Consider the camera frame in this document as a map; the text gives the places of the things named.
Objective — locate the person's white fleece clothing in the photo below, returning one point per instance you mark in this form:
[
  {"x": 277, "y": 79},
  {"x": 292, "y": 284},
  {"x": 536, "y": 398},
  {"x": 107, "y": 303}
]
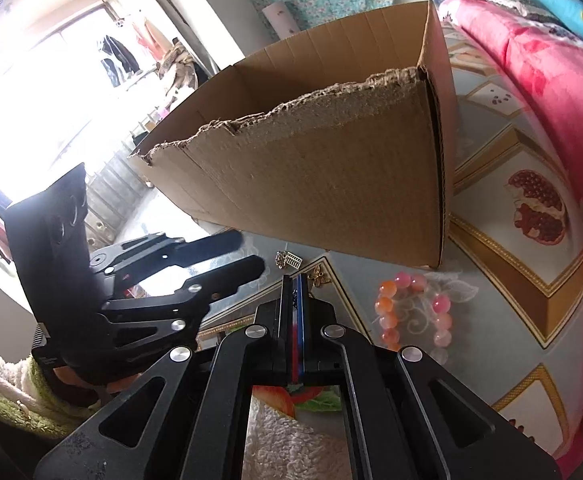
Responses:
[{"x": 291, "y": 445}]

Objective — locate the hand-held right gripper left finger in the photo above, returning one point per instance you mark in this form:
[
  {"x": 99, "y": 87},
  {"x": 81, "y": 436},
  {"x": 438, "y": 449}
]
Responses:
[{"x": 286, "y": 335}]

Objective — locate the person's left forearm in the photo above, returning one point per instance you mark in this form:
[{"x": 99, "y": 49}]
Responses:
[{"x": 16, "y": 390}]

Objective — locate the gold metal clasps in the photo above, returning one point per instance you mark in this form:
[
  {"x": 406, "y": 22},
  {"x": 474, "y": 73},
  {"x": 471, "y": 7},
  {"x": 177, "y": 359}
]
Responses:
[{"x": 287, "y": 260}]

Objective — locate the dark hanging jacket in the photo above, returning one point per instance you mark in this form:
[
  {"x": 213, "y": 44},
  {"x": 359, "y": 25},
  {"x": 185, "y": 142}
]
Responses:
[{"x": 119, "y": 60}]

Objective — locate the pink hanging garment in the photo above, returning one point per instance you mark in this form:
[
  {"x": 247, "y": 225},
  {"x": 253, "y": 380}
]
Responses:
[{"x": 146, "y": 35}]

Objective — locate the pink floral blanket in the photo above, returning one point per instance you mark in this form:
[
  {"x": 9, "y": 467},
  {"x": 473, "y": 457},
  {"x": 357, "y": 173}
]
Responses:
[{"x": 561, "y": 110}]

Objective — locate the gold butterfly brooch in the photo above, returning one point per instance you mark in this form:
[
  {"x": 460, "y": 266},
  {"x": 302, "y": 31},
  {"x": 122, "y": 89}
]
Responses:
[{"x": 321, "y": 276}]

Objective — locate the white knitted blanket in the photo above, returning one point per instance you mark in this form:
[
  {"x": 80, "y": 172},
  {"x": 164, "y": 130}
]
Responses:
[{"x": 509, "y": 0}]

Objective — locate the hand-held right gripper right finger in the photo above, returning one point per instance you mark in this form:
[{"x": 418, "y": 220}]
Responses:
[{"x": 305, "y": 335}]

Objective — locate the brown cardboard box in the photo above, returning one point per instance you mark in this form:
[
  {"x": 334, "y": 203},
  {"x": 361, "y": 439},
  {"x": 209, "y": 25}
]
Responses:
[{"x": 321, "y": 160}]

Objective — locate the person's left hand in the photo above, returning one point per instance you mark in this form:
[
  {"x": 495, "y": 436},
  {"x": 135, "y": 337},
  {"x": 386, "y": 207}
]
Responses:
[{"x": 121, "y": 386}]

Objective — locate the pile of clothes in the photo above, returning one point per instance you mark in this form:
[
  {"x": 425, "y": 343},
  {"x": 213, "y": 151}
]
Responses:
[{"x": 181, "y": 67}]

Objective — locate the fruit-print tablecloth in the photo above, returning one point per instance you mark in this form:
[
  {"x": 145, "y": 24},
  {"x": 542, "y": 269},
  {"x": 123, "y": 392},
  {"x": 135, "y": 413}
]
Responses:
[{"x": 501, "y": 270}]

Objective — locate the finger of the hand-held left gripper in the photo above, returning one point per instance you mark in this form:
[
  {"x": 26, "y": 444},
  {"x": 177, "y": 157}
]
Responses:
[
  {"x": 231, "y": 275},
  {"x": 206, "y": 247}
]

